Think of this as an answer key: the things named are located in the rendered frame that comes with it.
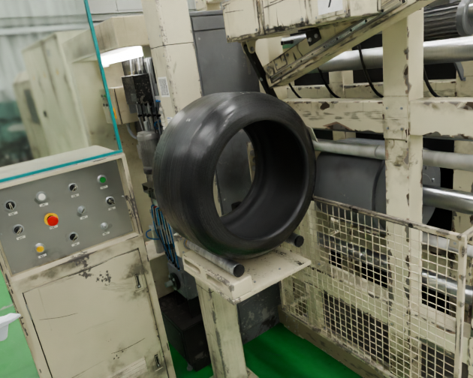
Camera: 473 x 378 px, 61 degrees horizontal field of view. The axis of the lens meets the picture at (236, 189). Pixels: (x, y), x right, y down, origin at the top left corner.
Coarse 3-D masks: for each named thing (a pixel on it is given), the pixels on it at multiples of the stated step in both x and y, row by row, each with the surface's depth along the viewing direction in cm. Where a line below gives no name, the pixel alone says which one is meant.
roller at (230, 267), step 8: (192, 248) 155; (200, 248) 150; (208, 256) 146; (216, 256) 142; (216, 264) 142; (224, 264) 137; (232, 264) 135; (240, 264) 134; (232, 272) 133; (240, 272) 134
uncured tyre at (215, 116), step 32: (224, 96) 127; (256, 96) 127; (192, 128) 120; (224, 128) 119; (256, 128) 160; (288, 128) 134; (160, 160) 129; (192, 160) 117; (256, 160) 166; (288, 160) 160; (160, 192) 131; (192, 192) 118; (256, 192) 166; (288, 192) 160; (192, 224) 122; (224, 224) 159; (256, 224) 162; (288, 224) 141; (224, 256) 132; (256, 256) 140
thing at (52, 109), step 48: (0, 0) 134; (48, 0) 142; (0, 48) 137; (48, 48) 145; (96, 48) 154; (0, 96) 139; (48, 96) 148; (96, 96) 158; (0, 144) 142; (48, 144) 151; (96, 144) 161
